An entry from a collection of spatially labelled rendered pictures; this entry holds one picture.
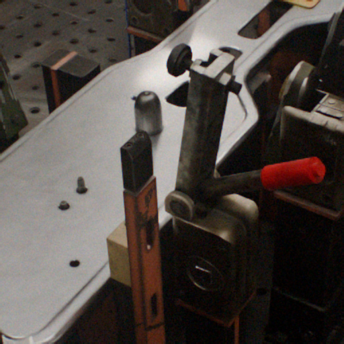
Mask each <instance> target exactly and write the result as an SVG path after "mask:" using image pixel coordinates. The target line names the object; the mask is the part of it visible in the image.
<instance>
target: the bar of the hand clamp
mask: <svg viewBox="0 0 344 344"><path fill-rule="evenodd" d="M192 57H193V53H192V51H191V46H188V45H186V44H185V43H180V45H176V46H175V47H174V48H173V49H172V51H171V53H170V55H169V57H168V59H167V62H166V68H167V72H168V73H169V74H170V75H172V76H174V77H179V76H180V75H183V74H184V73H185V72H186V71H189V77H190V81H189V91H188V96H187V101H186V107H185V117H184V123H183V132H182V139H181V148H180V154H179V164H178V169H177V174H176V180H175V190H174V191H180V192H182V193H185V194H186V195H188V196H189V197H190V198H191V199H192V200H193V202H194V204H195V209H196V201H197V196H198V192H199V188H200V184H201V182H202V181H203V180H206V179H213V178H214V171H215V167H216V159H217V154H218V151H219V147H220V139H221V135H222V127H223V123H224V115H225V111H226V105H227V103H228V95H229V92H231V93H233V94H235V95H238V94H239V93H240V92H241V88H242V84H241V83H239V82H237V81H235V80H234V79H236V75H233V74H232V72H233V67H234V63H235V57H234V56H231V55H229V54H227V52H222V51H220V50H218V49H216V48H213V49H211V51H210V53H209V58H208V67H205V66H206V61H205V60H203V59H201V58H195V60H192Z"/></svg>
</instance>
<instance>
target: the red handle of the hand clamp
mask: <svg viewBox="0 0 344 344"><path fill-rule="evenodd" d="M324 174H325V167H324V165H323V164H322V163H321V161H320V160H319V159H318V157H309V158H308V159H300V160H297V161H289V162H285V163H278V164H273V165H267V166H265V167H264V168H263V169H261V170H257V171H250V172H245V173H237V174H233V175H225V177H218V178H213V179H206V180H203V181H202V182H201V184H200V188H199V192H198V196H197V201H198V200H205V199H208V198H217V196H225V195H230V194H239V193H243V192H249V191H257V190H262V189H267V190H269V191H273V190H278V189H286V188H291V187H300V185H308V184H314V183H320V182H321V181H322V180H323V175H324Z"/></svg>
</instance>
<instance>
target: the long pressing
mask: <svg viewBox="0 0 344 344"><path fill-rule="evenodd" d="M273 2H280V3H284V2H281V1H277V0H210V1H209V2H207V4H206V5H204V6H203V7H202V8H200V9H199V10H198V12H197V13H195V14H193V15H192V16H191V17H190V18H189V19H188V20H187V21H185V22H184V23H183V24H181V25H180V27H179V28H177V29H176V30H175V31H174V32H172V33H171V34H170V36H168V37H166V38H165V39H164V40H163V41H162V42H160V43H159V45H157V46H155V47H154V48H153V49H152V50H149V51H147V52H146V53H144V54H141V55H138V56H135V57H133V58H129V59H127V60H124V62H119V63H118V64H115V65H113V66H110V67H108V68H106V69H105V70H103V72H102V73H100V74H98V75H97V76H96V77H95V78H93V79H92V80H91V81H90V82H88V84H86V85H85V86H84V87H83V88H80V90H79V91H78V92H76V94H74V95H73V96H71V97H70V98H68V99H67V101H66V102H64V103H63V104H61V105H60V106H59V107H57V108H56V109H55V111H53V112H52V113H51V114H49V115H48V116H47V117H45V118H44V119H43V120H42V121H41V122H40V123H39V124H37V125H36V126H34V127H33V128H32V129H31V130H30V131H29V132H28V133H25V134H24V135H23V136H22V137H21V138H20V139H19V140H17V141H16V142H14V143H13V144H12V145H11V146H9V147H8V148H7V149H6V150H5V151H4V152H3V153H1V154H0V329H1V334H2V338H3V343H4V344H64V343H65V342H66V341H67V340H68V339H69V338H70V337H71V336H72V334H73V333H74V332H75V331H76V330H77V329H78V328H79V327H80V326H81V325H82V323H83V322H84V321H86V320H87V319H88V318H89V316H90V314H91V313H92V312H94V311H95V310H96V309H97V307H98V306H99V305H100V304H101V303H102V302H103V301H104V300H105V299H106V298H107V296H108V295H109V294H111V293H112V291H113V290H114V289H115V288H116V286H115V285H113V284H112V283H111V276H110V263H108V259H109V257H108V251H107V244H106V238H107V237H108V236H109V235H110V234H111V233H112V232H113V231H114V230H115V229H116V228H117V227H118V225H119V224H120V223H121V222H122V221H123V220H124V219H125V215H124V201H123V191H124V190H125V189H124V188H123V181H122V165H121V157H120V147H122V145H123V144H124V143H125V142H126V141H128V140H129V139H130V138H132V137H133V135H134V134H135V133H136V131H135V121H134V102H135V100H131V98H132V97H133V96H137V95H138V94H139V93H140V92H142V91H146V90H149V91H153V92H155V93H156V94H157V95H158V96H159V99H160V100H161V105H162V112H163V130H162V131H161V132H160V133H158V134H155V135H152V136H149V137H150V139H151V141H152V150H153V173H154V174H153V175H155V177H156V183H157V195H158V208H159V232H160V239H161V238H162V236H163V235H164V234H165V233H166V232H168V231H169V229H170V228H171V227H172V226H173V216H172V215H171V214H170V213H168V212H165V204H164V199H165V196H166V195H168V194H169V193H170V192H171V191H174V190H175V180H176V174H177V169H178V164H179V154H180V148H181V139H182V132H183V123H184V117H185V107H177V106H176V105H173V104H171V103H168V102H167V100H168V99H169V98H170V97H171V96H172V95H173V94H174V93H175V92H176V91H177V90H179V89H180V88H181V86H182V85H184V84H187V83H189V81H190V77H189V71H186V72H185V73H184V74H183V75H180V76H179V77H174V76H172V75H170V74H169V73H168V72H167V68H166V62H167V59H168V57H169V55H170V53H171V51H172V49H173V48H174V47H175V46H176V45H180V43H185V44H186V45H188V46H191V51H192V53H193V57H192V60H193V61H194V60H195V58H201V59H203V60H205V61H206V64H207V63H208V58H209V53H210V51H211V49H213V48H216V49H218V50H222V49H226V48H227V49H231V50H236V51H238V52H240V53H241V56H240V57H239V58H238V59H237V60H236V61H235V63H234V67H233V72H232V74H233V75H236V79H234V80H235V81H237V82H239V83H241V84H242V88H241V92H240V93H239V94H238V95H235V94H233V93H231V92H229V95H228V103H227V105H226V111H225V115H224V123H223V127H222V135H221V139H220V147H219V151H218V154H217V159H216V167H215V170H217V172H218V173H219V174H221V173H222V172H223V171H224V170H225V169H226V168H227V167H228V165H230V163H231V162H232V161H233V160H234V159H235V158H236V157H237V155H239V153H240V152H241V151H242V150H243V149H244V148H245V147H246V146H247V145H248V144H249V143H250V142H251V141H252V139H254V137H255V136H256V135H257V134H258V132H259V130H260V127H261V113H260V111H259V108H258V106H257V104H256V102H255V101H254V99H253V96H252V95H251V92H250V91H249V88H248V86H247V83H248V82H249V80H250V79H251V78H252V77H254V76H255V75H256V74H257V72H258V71H259V70H260V69H262V68H263V67H264V66H265V65H266V63H267V62H268V61H269V60H271V59H272V58H273V56H274V55H275V54H276V53H277V52H279V51H280V50H281V49H282V47H283V46H284V45H285V44H287V43H288V42H289V40H290V39H291V38H293V37H295V36H297V35H300V34H302V33H306V32H315V31H321V30H327V26H328V24H329V20H330V18H331V16H332V14H333V13H334V12H335V10H336V9H337V8H338V7H339V6H340V5H341V3H342V2H343V0H320V1H319V3H318V4H317V5H315V6H314V7H313V8H312V9H307V8H304V7H299V6H297V5H292V4H289V3H285V4H288V5H290V6H291V8H290V9H289V10H288V11H287V12H286V13H285V14H284V15H282V17H281V18H280V19H279V20H277V21H276V22H275V23H274V24H273V25H272V26H271V27H270V29H268V30H267V31H266V33H264V34H263V35H262V36H261V37H260V38H259V39H256V40H250V39H248V38H245V37H243V36H240V35H239V33H240V32H242V31H243V29H244V28H245V27H246V26H247V25H249V24H250V23H251V22H252V21H253V20H254V19H255V18H256V17H257V16H259V15H260V13H261V12H262V11H263V10H264V9H267V8H268V6H269V5H270V4H271V3H273ZM78 177H82V178H83V179H84V181H85V188H87V189H88V190H87V191H86V192H85V193H77V192H76V190H77V178H78ZM63 200H64V201H67V203H68V204H70V206H69V208H68V209H67V210H60V209H58V207H59V205H60V202H62V201H63ZM71 261H78V262H79V266H77V267H71V266H70V263H71Z"/></svg>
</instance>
